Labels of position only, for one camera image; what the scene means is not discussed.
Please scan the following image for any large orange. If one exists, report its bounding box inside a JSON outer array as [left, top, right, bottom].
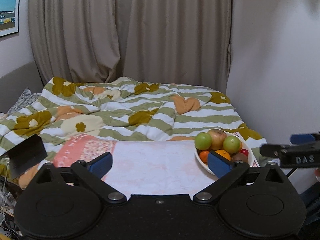
[[215, 150, 231, 161]]

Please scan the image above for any red cherry tomato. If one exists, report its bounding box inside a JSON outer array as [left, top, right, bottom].
[[239, 148, 249, 158]]

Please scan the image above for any green apple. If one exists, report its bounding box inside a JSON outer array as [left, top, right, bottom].
[[194, 132, 212, 151], [222, 135, 242, 154]]

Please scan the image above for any small orange mandarin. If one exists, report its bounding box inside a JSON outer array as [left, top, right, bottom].
[[199, 150, 210, 164]]

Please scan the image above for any brown kiwi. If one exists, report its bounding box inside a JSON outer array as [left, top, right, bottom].
[[231, 152, 249, 164]]

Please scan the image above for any reddish yellow apple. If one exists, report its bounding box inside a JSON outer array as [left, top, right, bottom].
[[208, 129, 227, 150]]

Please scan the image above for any pink floral towel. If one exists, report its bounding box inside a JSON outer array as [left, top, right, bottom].
[[52, 135, 217, 197]]

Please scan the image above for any black flat card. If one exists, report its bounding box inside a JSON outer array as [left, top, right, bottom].
[[7, 134, 47, 179]]

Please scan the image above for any green striped floral duvet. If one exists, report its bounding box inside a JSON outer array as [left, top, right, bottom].
[[1, 77, 266, 188]]

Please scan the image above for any grey patterned pillow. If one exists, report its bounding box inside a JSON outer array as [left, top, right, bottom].
[[7, 87, 41, 115]]

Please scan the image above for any grey sofa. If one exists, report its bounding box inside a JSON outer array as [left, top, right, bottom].
[[0, 61, 44, 113]]

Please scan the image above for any beige curtain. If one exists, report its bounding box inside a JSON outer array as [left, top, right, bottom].
[[28, 0, 232, 92]]

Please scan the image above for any black cable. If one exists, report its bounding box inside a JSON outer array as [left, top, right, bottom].
[[285, 167, 299, 179]]

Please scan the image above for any framed wall picture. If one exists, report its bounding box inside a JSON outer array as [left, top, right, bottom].
[[0, 0, 20, 37]]

